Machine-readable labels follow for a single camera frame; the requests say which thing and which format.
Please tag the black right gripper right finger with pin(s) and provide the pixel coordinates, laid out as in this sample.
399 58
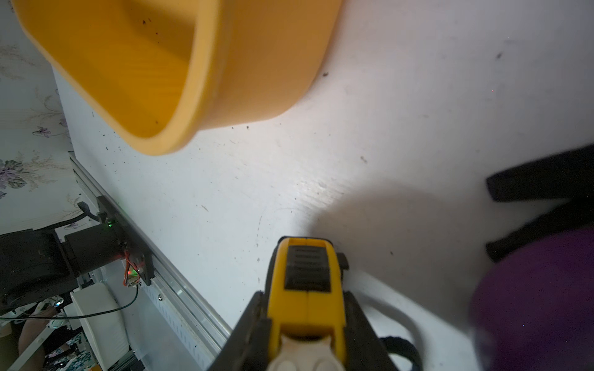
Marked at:
364 350

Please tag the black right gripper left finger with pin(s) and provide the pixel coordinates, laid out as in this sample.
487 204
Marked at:
248 345

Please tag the yellow plastic storage box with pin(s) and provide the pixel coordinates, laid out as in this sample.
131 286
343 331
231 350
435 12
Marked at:
160 71

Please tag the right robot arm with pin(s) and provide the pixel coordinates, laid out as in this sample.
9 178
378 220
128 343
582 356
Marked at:
35 265

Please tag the aluminium mounting rail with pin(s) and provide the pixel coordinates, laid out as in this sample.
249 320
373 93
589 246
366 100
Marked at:
170 326

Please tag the purple tape measure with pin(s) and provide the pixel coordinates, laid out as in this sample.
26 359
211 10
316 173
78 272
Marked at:
534 309

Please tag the black stapler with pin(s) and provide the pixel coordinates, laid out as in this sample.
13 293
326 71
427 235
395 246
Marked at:
566 177

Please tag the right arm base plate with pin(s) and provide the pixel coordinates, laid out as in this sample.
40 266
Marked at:
114 238

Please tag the small black yellow tape measure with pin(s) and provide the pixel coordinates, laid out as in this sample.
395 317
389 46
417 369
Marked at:
306 306

